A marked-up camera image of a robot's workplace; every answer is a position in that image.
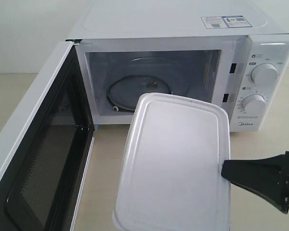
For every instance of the white blue label sticker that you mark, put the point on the white blue label sticker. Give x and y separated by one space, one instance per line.
233 21

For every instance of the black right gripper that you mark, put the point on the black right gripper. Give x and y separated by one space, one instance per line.
267 178

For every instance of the white microwave door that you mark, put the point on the white microwave door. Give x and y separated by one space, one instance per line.
45 148

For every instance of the white Midea microwave body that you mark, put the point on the white Midea microwave body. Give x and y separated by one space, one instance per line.
217 62

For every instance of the white control knob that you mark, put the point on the white control knob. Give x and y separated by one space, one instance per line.
254 104
264 74

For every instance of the white plastic lidded container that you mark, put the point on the white plastic lidded container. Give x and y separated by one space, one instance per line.
170 178

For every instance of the glass turntable plate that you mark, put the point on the glass turntable plate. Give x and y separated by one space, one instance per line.
127 82

